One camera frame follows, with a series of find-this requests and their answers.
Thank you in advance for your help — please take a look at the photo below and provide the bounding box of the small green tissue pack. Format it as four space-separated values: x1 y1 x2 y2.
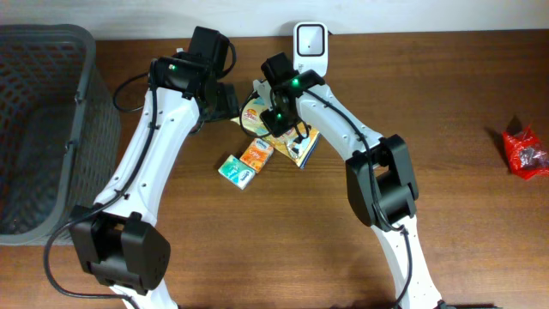
218 155 256 190

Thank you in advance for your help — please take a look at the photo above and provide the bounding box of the white barcode scanner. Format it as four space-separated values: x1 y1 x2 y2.
293 21 329 77

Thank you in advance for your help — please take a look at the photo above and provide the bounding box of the red snack bag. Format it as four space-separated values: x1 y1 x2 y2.
503 126 548 180

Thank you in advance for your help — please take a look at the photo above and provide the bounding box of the grey plastic mesh basket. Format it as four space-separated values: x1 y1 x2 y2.
1 24 121 246

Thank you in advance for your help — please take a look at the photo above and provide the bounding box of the small orange packet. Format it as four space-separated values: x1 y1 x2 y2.
239 138 275 173

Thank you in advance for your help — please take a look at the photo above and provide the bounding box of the beige wet wipes pack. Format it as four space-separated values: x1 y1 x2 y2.
232 80 321 169

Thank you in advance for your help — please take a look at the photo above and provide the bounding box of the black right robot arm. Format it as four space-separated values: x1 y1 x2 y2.
254 52 447 309

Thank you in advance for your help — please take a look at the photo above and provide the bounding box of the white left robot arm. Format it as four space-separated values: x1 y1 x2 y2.
64 27 238 308

